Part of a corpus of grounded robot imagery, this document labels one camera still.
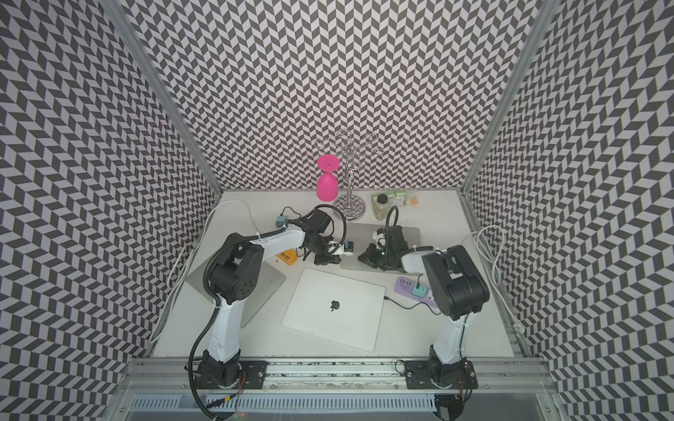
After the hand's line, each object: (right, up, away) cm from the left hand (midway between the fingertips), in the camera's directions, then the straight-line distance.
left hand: (335, 257), depth 97 cm
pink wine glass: (-2, +28, -9) cm, 29 cm away
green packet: (+25, +23, +11) cm, 35 cm away
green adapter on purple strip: (+28, -8, -15) cm, 33 cm away
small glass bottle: (+18, +19, +5) cm, 27 cm away
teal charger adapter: (-23, +13, +9) cm, 28 cm away
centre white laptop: (+2, -14, -13) cm, 20 cm away
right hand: (+9, -1, -2) cm, 9 cm away
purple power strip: (+24, -8, -9) cm, 27 cm away
